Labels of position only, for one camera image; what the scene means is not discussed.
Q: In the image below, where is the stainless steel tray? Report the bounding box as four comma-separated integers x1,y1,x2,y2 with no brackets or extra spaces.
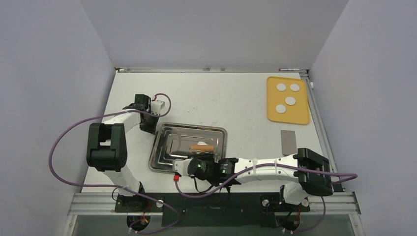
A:
149,122,228,173

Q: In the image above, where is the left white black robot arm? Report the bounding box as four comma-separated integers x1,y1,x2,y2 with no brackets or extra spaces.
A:
86,94,165,211

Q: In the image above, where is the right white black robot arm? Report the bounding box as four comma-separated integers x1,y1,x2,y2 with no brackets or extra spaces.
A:
182,148,333,210

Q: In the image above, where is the white dough disc lower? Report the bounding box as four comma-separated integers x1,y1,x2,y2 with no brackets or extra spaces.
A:
275,104,286,114

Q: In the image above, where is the white dough disc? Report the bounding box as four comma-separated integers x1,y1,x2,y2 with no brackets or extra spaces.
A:
276,83,287,91
285,97,297,106
290,84,300,92
275,104,286,114

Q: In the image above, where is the white dough disc middle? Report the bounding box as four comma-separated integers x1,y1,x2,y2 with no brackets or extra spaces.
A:
285,97,297,106

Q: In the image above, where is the white dough disc upper left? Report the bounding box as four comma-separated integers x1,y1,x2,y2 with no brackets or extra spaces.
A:
276,83,287,91

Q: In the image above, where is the white dough disc upper right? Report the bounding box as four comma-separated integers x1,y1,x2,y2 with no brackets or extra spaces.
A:
290,84,300,92

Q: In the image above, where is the grey rectangular patch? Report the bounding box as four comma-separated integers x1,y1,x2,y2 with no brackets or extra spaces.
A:
281,130,297,156

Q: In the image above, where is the yellow plastic tray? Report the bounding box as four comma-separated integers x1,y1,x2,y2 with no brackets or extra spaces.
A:
267,76,310,125

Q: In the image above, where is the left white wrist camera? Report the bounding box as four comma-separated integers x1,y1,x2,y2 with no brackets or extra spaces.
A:
150,100,165,117

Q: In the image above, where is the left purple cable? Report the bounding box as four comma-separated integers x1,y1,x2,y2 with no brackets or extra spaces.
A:
49,93,180,235

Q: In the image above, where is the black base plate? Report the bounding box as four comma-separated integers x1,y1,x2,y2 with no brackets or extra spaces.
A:
114,192,310,228

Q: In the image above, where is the aluminium back rail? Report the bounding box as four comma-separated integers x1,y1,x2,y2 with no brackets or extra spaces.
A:
115,67,309,73

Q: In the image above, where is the aluminium front rail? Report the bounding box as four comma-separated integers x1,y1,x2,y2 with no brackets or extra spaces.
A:
68,192,361,215

